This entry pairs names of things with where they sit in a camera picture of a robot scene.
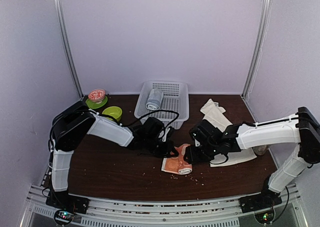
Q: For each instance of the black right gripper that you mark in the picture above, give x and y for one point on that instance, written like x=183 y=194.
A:
x=192 y=157

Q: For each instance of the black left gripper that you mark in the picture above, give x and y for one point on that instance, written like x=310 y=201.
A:
x=166 y=153

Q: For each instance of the orange bunny pattern towel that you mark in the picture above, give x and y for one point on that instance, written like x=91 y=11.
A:
x=177 y=165

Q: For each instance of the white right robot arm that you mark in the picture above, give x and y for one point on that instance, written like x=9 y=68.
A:
x=300 y=128

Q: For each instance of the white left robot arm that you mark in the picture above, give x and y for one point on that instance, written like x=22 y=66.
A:
x=72 y=125

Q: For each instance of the cream white towel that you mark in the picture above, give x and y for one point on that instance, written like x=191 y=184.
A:
x=214 y=114

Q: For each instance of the white perforated plastic basket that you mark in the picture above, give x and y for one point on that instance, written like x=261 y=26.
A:
x=174 y=106

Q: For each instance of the rolled light blue towel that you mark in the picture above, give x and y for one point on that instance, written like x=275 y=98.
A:
x=154 y=99

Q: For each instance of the green plastic bowl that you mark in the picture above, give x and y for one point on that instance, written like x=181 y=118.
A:
x=114 y=111

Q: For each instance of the cream patterned cup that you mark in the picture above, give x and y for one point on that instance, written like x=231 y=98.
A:
x=260 y=150

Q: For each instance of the green plastic plate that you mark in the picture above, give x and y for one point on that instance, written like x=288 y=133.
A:
x=94 y=105

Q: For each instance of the red white patterned bowl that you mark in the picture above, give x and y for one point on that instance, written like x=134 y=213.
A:
x=97 y=95

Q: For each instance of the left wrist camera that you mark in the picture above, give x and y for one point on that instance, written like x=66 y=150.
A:
x=166 y=133

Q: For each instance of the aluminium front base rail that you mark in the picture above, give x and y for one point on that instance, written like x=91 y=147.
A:
x=218 y=212

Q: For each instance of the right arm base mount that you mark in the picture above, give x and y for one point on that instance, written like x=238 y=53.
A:
x=262 y=205

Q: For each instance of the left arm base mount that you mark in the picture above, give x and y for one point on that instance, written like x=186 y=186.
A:
x=67 y=205

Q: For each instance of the right aluminium frame post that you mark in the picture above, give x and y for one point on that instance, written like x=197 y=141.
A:
x=257 y=51

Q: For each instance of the aluminium frame post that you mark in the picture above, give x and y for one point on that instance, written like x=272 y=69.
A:
x=67 y=47
x=257 y=51

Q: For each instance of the left aluminium frame post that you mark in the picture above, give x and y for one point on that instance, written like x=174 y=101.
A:
x=67 y=47

